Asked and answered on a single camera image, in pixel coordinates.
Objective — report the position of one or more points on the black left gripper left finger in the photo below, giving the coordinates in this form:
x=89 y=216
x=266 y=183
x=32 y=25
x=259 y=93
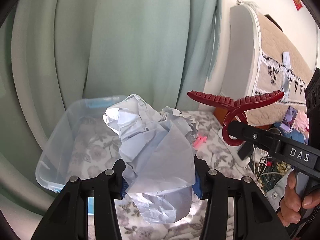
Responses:
x=67 y=217

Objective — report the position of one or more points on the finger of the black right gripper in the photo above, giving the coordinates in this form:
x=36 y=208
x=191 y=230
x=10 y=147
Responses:
x=272 y=144

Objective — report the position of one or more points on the dark red hair claw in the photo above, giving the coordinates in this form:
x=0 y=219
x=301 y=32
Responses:
x=235 y=107

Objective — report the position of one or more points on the pink hair roller clip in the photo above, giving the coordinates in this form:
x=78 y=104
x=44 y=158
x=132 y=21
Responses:
x=199 y=141

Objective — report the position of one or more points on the white paper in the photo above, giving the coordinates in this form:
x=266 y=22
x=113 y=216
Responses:
x=156 y=148

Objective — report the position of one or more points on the person's right hand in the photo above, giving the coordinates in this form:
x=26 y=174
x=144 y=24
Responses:
x=290 y=205

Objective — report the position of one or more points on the white chair with beige cover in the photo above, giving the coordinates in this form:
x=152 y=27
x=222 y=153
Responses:
x=261 y=59

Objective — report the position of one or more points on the clear plastic storage bin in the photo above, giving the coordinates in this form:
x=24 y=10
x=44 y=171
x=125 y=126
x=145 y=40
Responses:
x=72 y=139

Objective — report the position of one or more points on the floral grey white blanket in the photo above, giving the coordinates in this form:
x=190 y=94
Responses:
x=217 y=156

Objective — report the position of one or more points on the mint green curtain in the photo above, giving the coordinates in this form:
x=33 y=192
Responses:
x=60 y=51

